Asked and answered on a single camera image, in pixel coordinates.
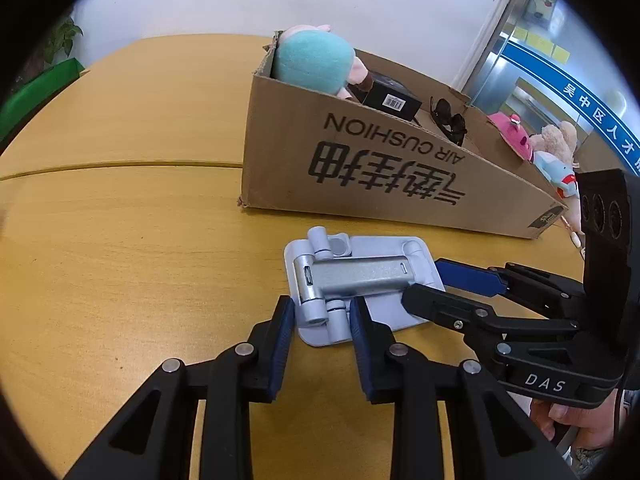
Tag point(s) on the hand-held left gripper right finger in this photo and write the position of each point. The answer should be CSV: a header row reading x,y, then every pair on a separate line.
x,y
362,350

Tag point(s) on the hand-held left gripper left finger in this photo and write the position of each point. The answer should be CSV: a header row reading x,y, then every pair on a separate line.
x,y
282,340

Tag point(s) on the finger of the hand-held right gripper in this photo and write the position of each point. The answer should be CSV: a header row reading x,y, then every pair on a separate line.
x,y
440,305
465,275

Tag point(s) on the brown cardboard box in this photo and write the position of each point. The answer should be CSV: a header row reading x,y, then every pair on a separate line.
x,y
400,170

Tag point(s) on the black sunglasses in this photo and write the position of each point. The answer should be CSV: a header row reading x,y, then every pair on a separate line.
x,y
450,122

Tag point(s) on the wooden desktop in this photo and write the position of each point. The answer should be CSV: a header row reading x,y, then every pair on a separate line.
x,y
125,235

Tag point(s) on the person's right hand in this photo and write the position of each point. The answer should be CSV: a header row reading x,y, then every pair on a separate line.
x,y
560,415

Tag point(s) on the light blue plush toy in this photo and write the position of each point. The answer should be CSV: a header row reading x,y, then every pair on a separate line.
x,y
555,172

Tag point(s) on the pink plush toy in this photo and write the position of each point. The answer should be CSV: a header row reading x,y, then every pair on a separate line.
x,y
512,135

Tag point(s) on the beige plush toy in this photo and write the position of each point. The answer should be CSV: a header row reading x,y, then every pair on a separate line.
x,y
555,140

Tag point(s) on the small black product box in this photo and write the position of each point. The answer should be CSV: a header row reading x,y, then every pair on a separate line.
x,y
390,97

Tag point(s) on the blue banner with white lettering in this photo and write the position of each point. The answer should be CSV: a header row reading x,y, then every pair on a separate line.
x,y
565,87

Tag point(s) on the row of yellow sticky notes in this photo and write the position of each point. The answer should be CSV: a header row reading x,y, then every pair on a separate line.
x,y
542,44

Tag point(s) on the glass partition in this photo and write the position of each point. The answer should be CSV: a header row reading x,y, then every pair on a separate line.
x,y
575,25

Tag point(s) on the teal and pink plush pig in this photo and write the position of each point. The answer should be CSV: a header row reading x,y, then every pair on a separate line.
x,y
310,60

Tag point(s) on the cartoon sticker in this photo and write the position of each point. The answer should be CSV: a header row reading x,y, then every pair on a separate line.
x,y
542,4

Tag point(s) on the large potted green plant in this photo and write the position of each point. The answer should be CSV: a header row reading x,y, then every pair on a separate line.
x,y
62,37

